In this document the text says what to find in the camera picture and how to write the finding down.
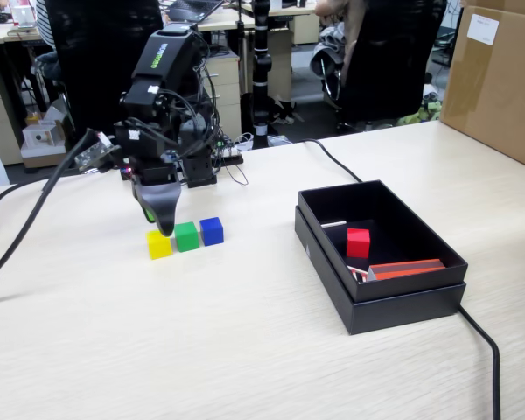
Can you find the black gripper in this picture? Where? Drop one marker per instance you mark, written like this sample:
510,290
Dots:
151,149

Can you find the white pink desktop box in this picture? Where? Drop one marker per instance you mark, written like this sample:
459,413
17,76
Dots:
23,15

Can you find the yellow wooden cube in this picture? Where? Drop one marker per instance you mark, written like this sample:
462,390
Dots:
159,246

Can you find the red wooden cube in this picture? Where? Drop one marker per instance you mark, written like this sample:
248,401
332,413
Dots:
358,245

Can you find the person in striped shirt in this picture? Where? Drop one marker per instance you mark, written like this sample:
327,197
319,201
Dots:
46,22

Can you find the seated person with long hair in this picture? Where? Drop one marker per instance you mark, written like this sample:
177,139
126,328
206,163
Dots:
352,26

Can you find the black mesh office chair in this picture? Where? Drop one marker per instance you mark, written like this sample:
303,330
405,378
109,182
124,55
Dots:
389,65
100,65

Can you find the small white product box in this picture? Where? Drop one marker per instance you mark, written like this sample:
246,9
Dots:
41,136

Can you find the white paper strip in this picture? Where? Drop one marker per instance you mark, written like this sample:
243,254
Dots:
334,224

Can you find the large brown cardboard box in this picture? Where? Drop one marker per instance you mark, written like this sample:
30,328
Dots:
499,96

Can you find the black laptop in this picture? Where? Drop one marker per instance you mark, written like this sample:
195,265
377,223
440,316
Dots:
192,9

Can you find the white connector board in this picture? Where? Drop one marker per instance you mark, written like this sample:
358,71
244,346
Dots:
229,149

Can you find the small white stick bundle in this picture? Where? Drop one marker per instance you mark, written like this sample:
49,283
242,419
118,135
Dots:
359,273

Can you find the black cardboard box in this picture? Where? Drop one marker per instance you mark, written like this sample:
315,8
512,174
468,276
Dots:
389,210

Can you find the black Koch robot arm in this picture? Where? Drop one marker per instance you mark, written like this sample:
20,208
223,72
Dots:
166,52

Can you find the motor controller circuit board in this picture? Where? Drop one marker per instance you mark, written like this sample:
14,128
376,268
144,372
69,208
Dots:
127,172

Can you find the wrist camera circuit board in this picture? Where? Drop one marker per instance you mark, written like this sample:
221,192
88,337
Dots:
97,151

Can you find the black vertical pole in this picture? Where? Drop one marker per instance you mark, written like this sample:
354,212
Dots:
261,65

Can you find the green wooden cube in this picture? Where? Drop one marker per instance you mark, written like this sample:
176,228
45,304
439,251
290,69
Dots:
187,238

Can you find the grey jacket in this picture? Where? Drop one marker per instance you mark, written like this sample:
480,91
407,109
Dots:
328,48

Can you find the green yellow floor clutter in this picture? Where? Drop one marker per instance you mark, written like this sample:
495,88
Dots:
420,116

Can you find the light wood desk with drawers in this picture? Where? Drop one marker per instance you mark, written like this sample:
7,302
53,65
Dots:
0,109

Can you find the white shipping label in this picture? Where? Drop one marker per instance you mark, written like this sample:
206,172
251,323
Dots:
483,28

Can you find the black open box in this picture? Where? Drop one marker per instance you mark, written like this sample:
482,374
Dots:
402,312

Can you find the light wood office desk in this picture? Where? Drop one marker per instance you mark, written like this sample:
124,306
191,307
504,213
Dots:
219,19

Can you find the blue wooden cube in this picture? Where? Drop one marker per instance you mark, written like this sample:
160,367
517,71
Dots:
212,233

